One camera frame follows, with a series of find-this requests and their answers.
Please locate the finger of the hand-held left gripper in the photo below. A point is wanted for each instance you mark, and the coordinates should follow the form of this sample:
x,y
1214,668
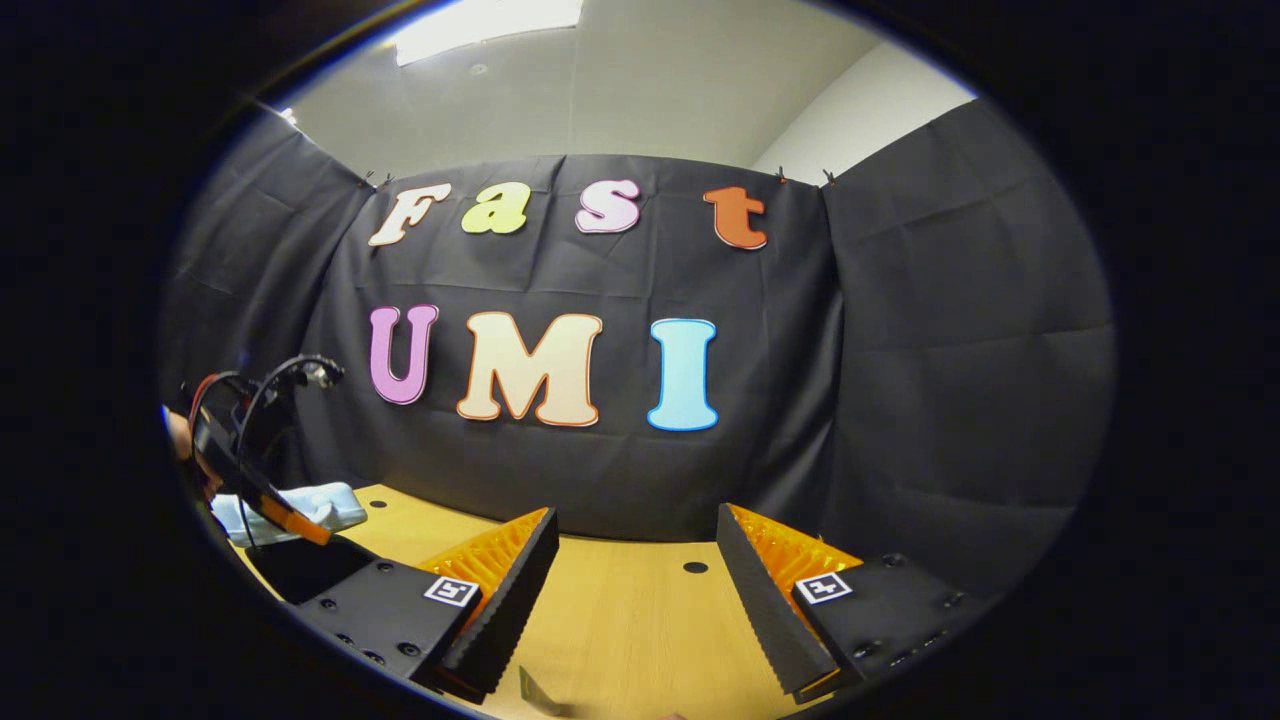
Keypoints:
x,y
295,520

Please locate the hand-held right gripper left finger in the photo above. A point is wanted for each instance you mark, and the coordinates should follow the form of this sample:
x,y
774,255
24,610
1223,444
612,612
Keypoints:
x,y
510,610

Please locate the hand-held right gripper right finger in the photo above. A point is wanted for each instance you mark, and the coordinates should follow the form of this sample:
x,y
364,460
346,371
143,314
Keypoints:
x,y
765,615

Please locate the pale blue suitcase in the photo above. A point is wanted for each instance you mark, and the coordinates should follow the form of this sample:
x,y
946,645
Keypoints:
x,y
320,505

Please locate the silver green sachet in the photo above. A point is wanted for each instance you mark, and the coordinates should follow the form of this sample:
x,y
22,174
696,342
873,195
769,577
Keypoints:
x,y
540,695

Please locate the black backdrop cloth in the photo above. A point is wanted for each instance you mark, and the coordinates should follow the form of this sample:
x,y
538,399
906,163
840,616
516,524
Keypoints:
x,y
900,350

